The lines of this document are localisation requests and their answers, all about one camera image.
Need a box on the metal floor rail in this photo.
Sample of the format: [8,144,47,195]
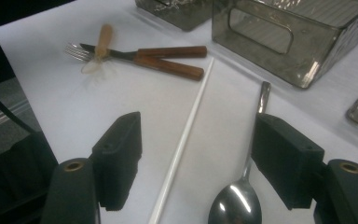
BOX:
[0,99,32,134]

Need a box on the small light wooden-handled spoon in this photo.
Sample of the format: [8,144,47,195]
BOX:
[80,23,115,76]

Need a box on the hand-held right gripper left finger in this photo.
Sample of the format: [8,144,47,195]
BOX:
[91,111,144,212]

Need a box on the metal spoon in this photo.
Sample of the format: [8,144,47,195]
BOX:
[208,81,272,224]

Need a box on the wooden-handled fork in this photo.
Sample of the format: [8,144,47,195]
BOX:
[64,42,205,82]

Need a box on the white chopstick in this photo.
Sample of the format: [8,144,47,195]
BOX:
[148,57,215,224]

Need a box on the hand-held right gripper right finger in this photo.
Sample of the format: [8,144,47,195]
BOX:
[251,112,326,211]

